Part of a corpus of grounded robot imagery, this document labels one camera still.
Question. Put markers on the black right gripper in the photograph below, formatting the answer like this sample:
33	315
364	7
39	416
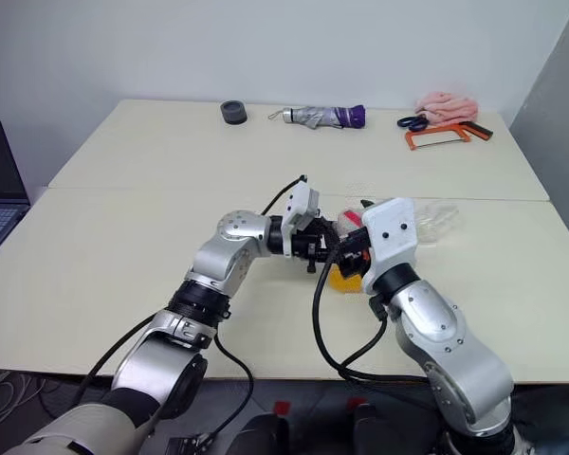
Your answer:
353	260

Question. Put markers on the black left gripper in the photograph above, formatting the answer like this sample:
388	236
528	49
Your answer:
312	247

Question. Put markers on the clear orange juice bottle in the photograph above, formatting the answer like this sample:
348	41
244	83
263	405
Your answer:
343	283

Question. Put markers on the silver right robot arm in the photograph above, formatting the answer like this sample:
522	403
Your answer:
455	341

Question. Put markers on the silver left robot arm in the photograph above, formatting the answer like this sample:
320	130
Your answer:
227	256

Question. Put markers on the clear wine glass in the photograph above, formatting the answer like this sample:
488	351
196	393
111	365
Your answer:
436	223

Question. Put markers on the folded grey purple umbrella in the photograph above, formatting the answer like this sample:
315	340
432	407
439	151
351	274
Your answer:
322	117

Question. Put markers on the pink towel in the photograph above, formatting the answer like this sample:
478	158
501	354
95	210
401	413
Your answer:
448	106

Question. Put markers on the orange hacksaw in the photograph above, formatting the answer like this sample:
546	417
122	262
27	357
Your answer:
479	129

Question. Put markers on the dark grey round roll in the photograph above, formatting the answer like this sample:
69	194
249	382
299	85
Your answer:
233	113

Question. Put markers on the dark rounded shape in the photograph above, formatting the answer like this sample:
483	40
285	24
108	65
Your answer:
261	436

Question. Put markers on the dark open laptop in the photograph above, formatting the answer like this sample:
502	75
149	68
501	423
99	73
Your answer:
0	161

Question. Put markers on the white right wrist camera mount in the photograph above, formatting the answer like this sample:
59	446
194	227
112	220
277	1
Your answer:
391	237

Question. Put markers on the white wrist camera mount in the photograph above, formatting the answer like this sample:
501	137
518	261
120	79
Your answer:
296	208
391	237

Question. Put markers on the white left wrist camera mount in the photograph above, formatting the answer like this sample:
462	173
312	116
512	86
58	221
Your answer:
296	208

